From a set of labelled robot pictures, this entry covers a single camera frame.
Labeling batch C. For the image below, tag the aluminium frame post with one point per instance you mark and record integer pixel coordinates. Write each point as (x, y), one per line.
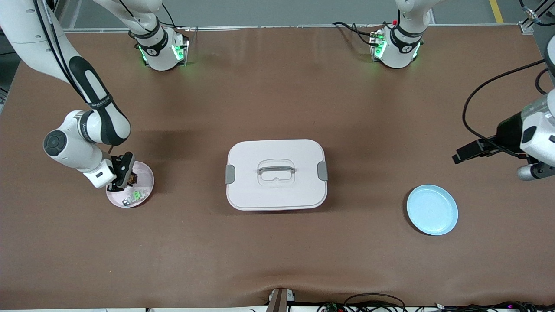
(525, 28)

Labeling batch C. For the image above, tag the green push-button switch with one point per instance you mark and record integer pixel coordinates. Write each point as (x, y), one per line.
(135, 197)

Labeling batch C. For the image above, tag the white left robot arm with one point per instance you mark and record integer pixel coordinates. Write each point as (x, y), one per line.
(401, 47)

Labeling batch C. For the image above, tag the brown table mat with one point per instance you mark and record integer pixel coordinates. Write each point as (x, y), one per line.
(277, 260)

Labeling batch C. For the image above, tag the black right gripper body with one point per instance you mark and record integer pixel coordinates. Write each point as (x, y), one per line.
(123, 166)

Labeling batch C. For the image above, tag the light blue round plate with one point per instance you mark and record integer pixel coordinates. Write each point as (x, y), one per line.
(433, 210)

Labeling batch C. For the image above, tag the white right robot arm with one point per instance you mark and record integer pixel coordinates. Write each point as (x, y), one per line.
(91, 86)

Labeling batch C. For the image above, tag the pink round plate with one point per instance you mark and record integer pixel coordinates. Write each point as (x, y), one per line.
(145, 177)

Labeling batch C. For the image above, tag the orange black push-button switch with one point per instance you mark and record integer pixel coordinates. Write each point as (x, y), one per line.
(133, 178)

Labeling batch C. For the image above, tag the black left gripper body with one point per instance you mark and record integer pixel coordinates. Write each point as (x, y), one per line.
(508, 131)

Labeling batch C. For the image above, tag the brown camera mount post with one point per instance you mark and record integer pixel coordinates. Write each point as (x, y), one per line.
(277, 301)

